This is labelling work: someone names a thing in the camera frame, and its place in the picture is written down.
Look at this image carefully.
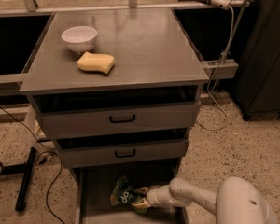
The grey top drawer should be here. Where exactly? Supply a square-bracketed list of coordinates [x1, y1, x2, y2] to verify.
[36, 102, 200, 140]

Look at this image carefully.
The white ceramic bowl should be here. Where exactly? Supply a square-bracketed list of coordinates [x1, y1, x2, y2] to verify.
[62, 26, 98, 53]

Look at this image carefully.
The grey power cable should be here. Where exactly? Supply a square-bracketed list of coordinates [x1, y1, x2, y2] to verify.
[197, 5, 236, 133]

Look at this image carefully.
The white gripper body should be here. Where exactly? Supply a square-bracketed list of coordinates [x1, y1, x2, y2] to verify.
[146, 185, 171, 207]

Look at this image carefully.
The grey drawer cabinet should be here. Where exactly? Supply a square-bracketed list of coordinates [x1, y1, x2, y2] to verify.
[19, 7, 210, 224]

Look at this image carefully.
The yellow sponge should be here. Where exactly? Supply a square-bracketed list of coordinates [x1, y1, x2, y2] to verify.
[77, 52, 115, 75]

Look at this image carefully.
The green rice chip bag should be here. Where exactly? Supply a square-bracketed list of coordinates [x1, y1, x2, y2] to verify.
[110, 175, 147, 215]

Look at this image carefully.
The dark cabinet at right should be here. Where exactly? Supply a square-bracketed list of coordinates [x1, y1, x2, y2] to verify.
[231, 0, 280, 121]

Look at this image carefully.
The grey bottom drawer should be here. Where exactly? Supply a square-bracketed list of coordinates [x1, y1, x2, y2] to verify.
[76, 159, 189, 224]

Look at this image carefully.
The grey side rail bracket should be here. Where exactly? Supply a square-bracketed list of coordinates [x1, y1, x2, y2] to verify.
[202, 59, 239, 80]

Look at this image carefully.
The black floor cable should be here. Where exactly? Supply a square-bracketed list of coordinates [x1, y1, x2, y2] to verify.
[0, 105, 66, 224]

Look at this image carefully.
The grey middle drawer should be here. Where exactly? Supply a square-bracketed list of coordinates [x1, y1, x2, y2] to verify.
[58, 138, 189, 168]

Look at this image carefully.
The black table leg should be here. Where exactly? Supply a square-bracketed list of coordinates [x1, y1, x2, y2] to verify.
[15, 147, 36, 212]

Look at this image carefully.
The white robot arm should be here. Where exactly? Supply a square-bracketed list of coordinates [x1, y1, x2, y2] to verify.
[132, 177, 279, 224]

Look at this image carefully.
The grey drawer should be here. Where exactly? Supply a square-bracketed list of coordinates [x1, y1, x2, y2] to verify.
[76, 159, 189, 224]
[36, 102, 200, 140]
[58, 138, 189, 168]

